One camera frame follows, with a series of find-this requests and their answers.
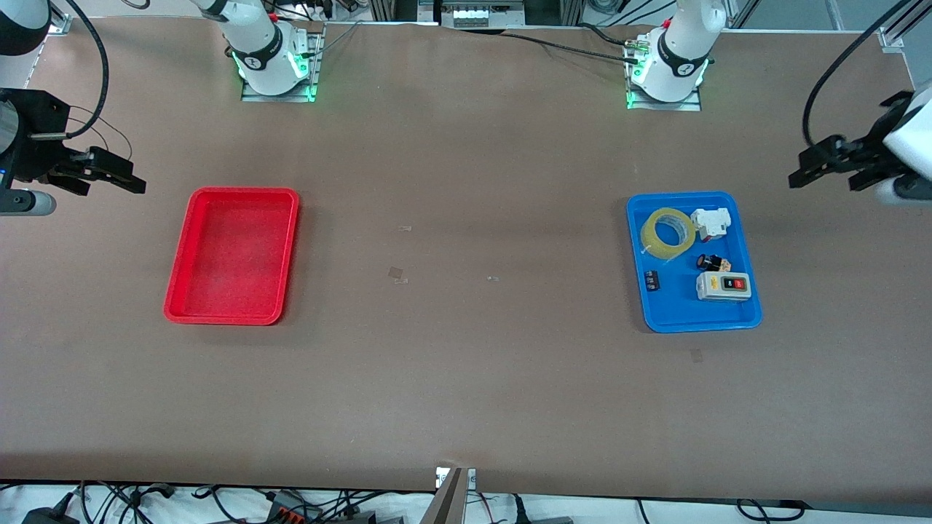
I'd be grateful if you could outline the yellow clear tape roll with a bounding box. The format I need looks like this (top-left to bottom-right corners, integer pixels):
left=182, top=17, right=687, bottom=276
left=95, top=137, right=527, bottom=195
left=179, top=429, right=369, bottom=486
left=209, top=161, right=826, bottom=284
left=641, top=207, right=697, bottom=261

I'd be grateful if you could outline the diagonal aluminium profile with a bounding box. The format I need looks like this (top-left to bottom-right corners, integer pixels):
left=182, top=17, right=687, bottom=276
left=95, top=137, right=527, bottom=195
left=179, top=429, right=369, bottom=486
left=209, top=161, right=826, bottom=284
left=877, top=0, right=932, bottom=53

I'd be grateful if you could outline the white circuit breaker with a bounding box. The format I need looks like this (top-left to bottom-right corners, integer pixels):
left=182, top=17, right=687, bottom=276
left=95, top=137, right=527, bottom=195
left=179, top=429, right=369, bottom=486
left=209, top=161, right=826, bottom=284
left=690, top=207, right=731, bottom=242

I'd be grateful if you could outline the red plastic tray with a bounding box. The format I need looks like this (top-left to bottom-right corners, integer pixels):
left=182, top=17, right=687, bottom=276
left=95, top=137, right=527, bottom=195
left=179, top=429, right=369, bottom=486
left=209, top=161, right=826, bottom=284
left=164, top=187, right=301, bottom=326

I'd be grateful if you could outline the blue plastic tray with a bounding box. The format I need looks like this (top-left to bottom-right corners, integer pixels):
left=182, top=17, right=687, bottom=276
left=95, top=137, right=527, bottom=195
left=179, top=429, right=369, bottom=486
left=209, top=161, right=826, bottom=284
left=626, top=191, right=763, bottom=334

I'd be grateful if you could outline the black power adapter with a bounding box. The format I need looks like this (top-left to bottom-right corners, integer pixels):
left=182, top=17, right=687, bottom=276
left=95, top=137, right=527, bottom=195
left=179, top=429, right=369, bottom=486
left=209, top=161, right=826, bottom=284
left=22, top=493, right=79, bottom=524

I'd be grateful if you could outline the orange black connector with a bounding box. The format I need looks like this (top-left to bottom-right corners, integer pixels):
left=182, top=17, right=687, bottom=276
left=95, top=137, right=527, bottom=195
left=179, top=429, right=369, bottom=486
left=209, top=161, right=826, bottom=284
left=266, top=491, right=321, bottom=524

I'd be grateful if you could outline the aluminium profile beam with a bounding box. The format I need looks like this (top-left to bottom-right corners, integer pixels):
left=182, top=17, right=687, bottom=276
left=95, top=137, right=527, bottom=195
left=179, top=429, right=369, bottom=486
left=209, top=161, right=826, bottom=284
left=420, top=468, right=467, bottom=524

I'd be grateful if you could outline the thin black gripper wire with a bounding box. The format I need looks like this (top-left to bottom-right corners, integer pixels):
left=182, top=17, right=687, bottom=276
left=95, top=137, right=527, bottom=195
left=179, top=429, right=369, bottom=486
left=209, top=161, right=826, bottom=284
left=68, top=106, right=134, bottom=162

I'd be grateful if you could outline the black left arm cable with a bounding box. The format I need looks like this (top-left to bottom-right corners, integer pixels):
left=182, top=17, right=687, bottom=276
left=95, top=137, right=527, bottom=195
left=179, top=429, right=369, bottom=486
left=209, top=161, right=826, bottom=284
left=803, top=0, right=915, bottom=150

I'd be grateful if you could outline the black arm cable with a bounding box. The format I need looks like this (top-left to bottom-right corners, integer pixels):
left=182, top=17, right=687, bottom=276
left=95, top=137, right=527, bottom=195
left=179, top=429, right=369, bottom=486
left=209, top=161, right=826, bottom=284
left=803, top=0, right=915, bottom=150
left=33, top=0, right=110, bottom=139

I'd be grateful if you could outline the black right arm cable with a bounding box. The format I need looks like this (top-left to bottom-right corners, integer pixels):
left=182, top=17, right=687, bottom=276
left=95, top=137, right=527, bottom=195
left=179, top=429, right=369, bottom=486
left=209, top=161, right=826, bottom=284
left=33, top=0, right=110, bottom=139

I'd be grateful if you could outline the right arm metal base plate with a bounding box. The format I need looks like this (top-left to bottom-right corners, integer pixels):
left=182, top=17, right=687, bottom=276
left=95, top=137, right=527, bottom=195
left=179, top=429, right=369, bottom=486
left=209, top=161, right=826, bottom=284
left=241, top=24, right=323, bottom=103

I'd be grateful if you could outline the grey switch box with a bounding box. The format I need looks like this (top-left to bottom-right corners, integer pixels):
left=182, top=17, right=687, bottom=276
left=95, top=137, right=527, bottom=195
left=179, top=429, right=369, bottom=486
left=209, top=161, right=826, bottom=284
left=695, top=271, right=751, bottom=302

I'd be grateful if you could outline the short black table cable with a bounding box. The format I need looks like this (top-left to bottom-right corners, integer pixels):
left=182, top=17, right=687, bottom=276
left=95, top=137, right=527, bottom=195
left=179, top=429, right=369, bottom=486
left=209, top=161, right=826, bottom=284
left=578, top=23, right=636, bottom=47

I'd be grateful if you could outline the long black table cable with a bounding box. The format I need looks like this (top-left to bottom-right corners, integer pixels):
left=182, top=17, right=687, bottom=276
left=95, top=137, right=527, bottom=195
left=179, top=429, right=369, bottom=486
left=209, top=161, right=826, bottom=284
left=502, top=32, right=643, bottom=63

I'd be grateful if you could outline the black looped floor cable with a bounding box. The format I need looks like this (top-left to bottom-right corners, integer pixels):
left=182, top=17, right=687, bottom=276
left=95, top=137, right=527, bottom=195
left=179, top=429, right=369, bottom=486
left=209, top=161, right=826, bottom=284
left=735, top=499, right=807, bottom=522

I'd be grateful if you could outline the metal frame rack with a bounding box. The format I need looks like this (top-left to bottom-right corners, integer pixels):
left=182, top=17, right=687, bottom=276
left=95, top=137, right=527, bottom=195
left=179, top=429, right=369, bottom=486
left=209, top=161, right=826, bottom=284
left=368, top=0, right=583, bottom=30

